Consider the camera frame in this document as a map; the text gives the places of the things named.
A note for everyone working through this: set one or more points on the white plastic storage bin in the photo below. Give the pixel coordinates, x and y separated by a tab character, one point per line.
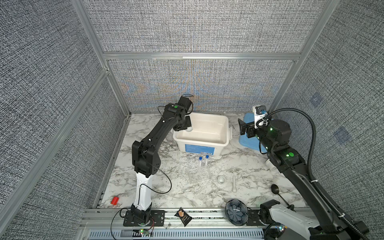
210	135

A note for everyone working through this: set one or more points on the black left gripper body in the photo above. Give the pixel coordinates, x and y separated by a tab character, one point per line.
186	123

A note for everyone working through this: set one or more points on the blue plastic bin lid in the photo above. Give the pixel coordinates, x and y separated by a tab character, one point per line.
249	139

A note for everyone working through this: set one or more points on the small red cap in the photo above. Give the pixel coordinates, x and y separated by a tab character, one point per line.
115	200

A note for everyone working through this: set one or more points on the small white mortar bowl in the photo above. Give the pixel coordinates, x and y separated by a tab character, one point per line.
221	179

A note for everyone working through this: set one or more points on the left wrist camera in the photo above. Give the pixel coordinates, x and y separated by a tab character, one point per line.
186	103

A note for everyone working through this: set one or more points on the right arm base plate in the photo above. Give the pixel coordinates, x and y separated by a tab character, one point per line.
258	216

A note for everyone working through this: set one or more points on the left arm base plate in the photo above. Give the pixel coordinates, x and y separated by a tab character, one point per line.
154	218

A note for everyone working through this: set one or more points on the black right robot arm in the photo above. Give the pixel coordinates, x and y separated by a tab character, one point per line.
331	222

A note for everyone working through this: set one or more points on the black long-handled spoon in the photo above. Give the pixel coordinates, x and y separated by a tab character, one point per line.
276	191

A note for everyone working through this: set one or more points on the black snack packet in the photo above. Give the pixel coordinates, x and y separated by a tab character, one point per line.
183	216

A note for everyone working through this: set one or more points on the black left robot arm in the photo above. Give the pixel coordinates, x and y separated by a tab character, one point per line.
145	157

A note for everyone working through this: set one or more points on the aluminium front rail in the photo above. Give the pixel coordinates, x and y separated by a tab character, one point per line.
207	224

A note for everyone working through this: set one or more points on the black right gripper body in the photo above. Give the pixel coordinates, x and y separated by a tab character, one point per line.
252	132

